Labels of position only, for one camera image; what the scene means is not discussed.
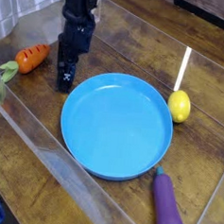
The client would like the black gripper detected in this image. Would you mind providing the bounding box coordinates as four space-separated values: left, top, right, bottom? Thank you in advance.
57 0 98 93

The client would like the orange toy carrot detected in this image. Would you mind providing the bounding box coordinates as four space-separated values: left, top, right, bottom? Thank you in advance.
0 43 50 83

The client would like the blue round plate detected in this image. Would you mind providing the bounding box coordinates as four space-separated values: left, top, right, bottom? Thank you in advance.
60 73 173 181

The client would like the yellow toy lemon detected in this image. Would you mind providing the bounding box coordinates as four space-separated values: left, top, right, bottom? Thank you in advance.
167 90 191 123

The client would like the dark wooden baseboard strip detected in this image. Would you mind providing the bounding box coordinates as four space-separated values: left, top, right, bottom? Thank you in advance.
174 0 224 30

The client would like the purple toy eggplant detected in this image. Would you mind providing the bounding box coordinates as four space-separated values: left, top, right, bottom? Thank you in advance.
153 166 183 224

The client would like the clear acrylic enclosure wall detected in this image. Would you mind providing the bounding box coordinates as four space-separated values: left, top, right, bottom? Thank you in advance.
0 71 136 224

